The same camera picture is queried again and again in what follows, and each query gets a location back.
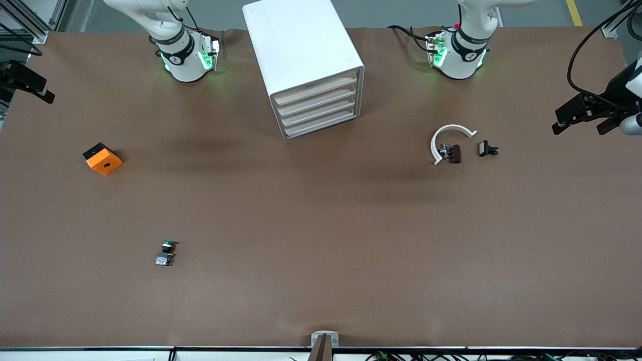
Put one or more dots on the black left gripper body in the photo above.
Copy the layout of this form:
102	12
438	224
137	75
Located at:
613	94

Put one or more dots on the orange block with hole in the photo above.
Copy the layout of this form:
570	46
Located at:
105	163

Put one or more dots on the dark camera support bar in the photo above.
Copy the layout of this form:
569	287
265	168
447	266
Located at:
321	351

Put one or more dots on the small black clip component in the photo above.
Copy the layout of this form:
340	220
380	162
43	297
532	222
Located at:
485	148

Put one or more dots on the white table edge rail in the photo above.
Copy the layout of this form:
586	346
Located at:
100	355

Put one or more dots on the silver camera mount bracket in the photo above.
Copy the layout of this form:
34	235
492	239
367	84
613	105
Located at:
333	338

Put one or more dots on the aluminium frame post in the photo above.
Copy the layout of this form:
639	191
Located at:
614	25
40	36

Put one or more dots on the white drawer cabinet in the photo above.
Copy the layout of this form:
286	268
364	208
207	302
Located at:
296	45

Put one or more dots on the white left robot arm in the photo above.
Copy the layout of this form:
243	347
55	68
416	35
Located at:
464	55

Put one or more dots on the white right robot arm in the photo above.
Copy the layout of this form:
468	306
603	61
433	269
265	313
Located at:
175	55

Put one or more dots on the silver arm base connector plate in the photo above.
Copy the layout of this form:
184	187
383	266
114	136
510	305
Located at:
213	50
435	50

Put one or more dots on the green push button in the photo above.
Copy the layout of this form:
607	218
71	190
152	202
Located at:
163	259

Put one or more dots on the brown cylindrical capacitor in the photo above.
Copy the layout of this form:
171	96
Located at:
455	154

